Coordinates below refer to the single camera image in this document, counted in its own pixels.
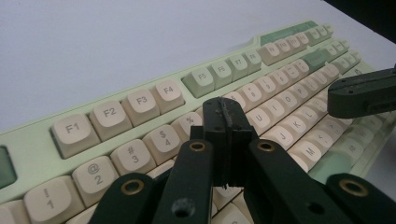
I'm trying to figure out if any white table cover sheet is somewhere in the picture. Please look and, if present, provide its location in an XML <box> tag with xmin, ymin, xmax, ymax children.
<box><xmin>0</xmin><ymin>0</ymin><xmax>396</xmax><ymax>200</ymax></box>

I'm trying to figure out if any green and cream mechanical keyboard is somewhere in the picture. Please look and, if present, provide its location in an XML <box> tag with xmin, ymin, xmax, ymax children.
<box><xmin>0</xmin><ymin>20</ymin><xmax>396</xmax><ymax>224</ymax></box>

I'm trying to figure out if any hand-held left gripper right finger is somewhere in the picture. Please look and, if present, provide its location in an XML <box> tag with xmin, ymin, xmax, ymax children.
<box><xmin>222</xmin><ymin>98</ymin><xmax>354</xmax><ymax>224</ymax></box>

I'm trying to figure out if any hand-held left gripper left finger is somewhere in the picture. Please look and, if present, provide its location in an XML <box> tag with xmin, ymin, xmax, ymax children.
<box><xmin>152</xmin><ymin>96</ymin><xmax>232</xmax><ymax>224</ymax></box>

